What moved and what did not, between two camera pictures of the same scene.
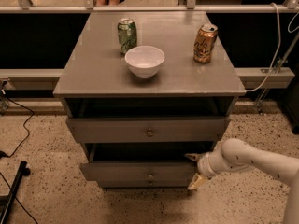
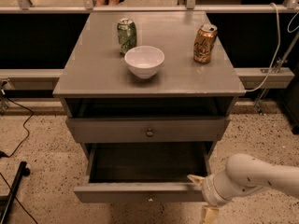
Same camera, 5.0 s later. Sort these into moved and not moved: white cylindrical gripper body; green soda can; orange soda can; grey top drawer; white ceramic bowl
Moved: white cylindrical gripper body
Not moved: white ceramic bowl; grey top drawer; green soda can; orange soda can
